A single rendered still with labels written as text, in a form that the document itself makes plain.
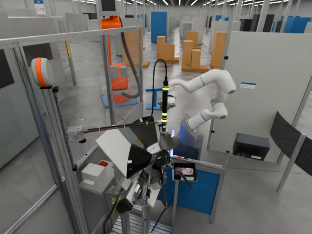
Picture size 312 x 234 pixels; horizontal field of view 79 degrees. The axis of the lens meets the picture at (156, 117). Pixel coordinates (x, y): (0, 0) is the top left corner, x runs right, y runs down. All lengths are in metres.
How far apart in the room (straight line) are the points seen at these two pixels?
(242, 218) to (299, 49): 2.24
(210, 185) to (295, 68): 1.94
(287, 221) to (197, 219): 1.08
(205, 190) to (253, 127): 1.56
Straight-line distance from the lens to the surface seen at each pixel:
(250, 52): 3.05
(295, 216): 3.17
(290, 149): 3.04
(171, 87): 1.54
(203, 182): 2.21
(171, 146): 1.65
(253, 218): 2.88
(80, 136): 1.35
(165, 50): 10.53
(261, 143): 1.83
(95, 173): 1.77
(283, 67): 3.16
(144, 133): 1.49
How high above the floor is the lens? 2.16
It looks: 28 degrees down
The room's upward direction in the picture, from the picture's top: 1 degrees clockwise
